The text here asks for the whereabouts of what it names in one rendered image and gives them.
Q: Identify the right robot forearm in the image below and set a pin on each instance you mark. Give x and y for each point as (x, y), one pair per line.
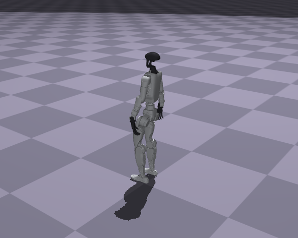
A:
(161, 99)

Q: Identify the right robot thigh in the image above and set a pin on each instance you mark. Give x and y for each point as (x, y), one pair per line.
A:
(151, 143)

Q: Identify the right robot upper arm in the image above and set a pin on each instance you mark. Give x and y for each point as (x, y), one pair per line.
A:
(161, 84)

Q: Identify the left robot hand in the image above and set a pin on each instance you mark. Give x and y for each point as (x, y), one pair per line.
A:
(134, 126)

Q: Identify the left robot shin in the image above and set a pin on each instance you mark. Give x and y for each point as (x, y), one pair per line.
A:
(140, 160)

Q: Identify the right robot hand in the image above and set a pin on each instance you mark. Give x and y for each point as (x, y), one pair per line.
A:
(159, 110)

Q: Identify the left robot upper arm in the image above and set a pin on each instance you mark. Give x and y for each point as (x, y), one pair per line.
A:
(145, 81)

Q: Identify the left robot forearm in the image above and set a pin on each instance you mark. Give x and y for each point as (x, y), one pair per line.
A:
(136, 108)

